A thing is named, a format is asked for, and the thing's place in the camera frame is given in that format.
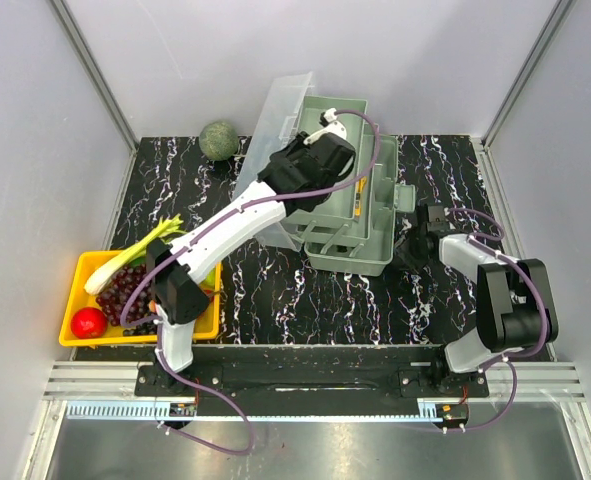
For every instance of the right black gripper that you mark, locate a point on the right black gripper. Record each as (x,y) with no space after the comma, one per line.
(414,245)

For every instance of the yellow utility knife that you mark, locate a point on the yellow utility knife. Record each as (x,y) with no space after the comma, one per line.
(359,197)

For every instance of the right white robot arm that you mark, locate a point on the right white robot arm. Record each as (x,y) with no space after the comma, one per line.
(515,311)

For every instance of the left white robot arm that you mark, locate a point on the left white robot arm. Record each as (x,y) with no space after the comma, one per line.
(300,176)

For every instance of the black marble mat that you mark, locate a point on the black marble mat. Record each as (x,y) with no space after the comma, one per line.
(275,296)

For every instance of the green pear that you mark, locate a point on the green pear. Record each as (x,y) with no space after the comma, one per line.
(210,280)

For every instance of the green melon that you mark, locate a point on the green melon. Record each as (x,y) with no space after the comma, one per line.
(218,141)

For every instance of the green celery stalk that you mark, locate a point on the green celery stalk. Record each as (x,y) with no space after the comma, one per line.
(125,255)

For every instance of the purple grape bunch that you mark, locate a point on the purple grape bunch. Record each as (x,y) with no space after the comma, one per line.
(112,299)

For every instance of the red pomegranate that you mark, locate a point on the red pomegranate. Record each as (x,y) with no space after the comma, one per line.
(88,323)

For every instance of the yellow fruit bin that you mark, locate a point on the yellow fruit bin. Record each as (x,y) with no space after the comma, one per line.
(207,326)

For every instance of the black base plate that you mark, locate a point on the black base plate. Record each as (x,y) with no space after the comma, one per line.
(402,370)

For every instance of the aluminium frame rail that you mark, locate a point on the aluminium frame rail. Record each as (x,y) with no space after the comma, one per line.
(108,390)

